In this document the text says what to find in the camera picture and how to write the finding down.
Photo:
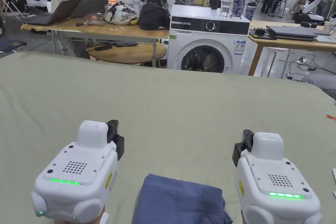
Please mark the small orange object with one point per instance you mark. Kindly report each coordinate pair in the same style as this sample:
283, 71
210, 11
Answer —
331, 116

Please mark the person's left hand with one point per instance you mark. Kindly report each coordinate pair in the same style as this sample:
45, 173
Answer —
97, 218

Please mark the bed with pale green sheet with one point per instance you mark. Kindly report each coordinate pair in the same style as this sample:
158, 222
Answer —
168, 103

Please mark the white washing machine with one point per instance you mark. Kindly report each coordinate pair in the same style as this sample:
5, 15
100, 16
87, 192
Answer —
183, 40

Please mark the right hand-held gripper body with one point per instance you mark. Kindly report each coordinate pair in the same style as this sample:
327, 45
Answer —
273, 166

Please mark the grey cushion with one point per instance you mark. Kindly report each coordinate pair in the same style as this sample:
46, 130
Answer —
321, 81

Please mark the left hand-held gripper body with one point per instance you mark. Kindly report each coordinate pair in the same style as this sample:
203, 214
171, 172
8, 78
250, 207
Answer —
78, 161

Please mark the dark blue garment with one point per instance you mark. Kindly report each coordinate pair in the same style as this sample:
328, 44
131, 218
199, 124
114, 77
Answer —
178, 200

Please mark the person's right hand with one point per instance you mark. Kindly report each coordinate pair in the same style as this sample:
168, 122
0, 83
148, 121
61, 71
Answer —
244, 218

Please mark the blue cloth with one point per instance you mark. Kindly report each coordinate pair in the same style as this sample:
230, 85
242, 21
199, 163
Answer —
11, 45

